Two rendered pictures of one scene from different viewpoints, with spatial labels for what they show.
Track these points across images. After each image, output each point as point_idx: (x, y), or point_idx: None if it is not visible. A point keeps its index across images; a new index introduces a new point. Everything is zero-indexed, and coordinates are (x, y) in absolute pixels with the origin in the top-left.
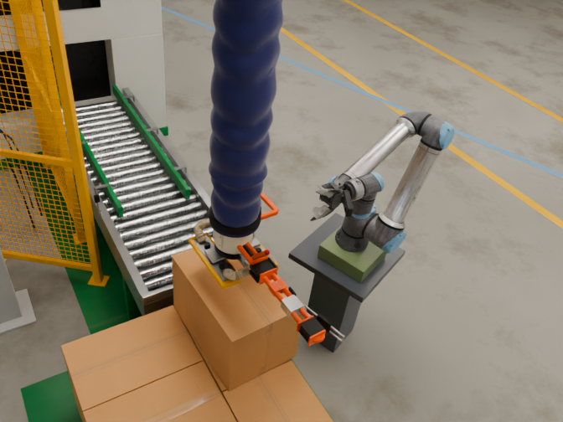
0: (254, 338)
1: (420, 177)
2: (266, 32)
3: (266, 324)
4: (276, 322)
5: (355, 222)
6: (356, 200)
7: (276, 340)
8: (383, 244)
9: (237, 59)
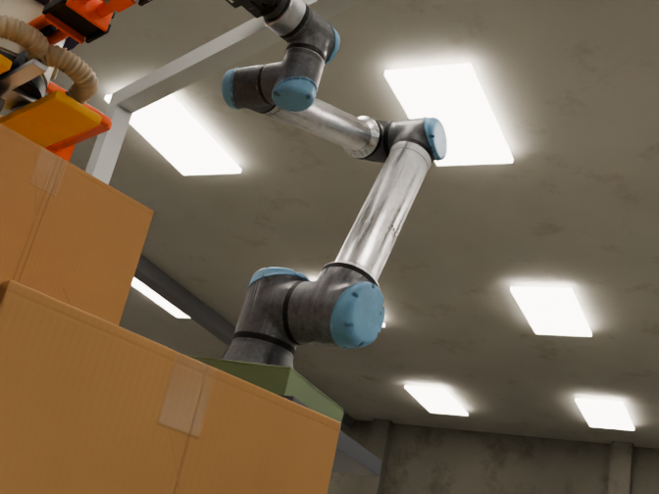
0: (1, 160)
1: (398, 185)
2: None
3: (47, 150)
4: (74, 174)
5: (269, 291)
6: (287, 54)
7: (54, 260)
8: (335, 298)
9: None
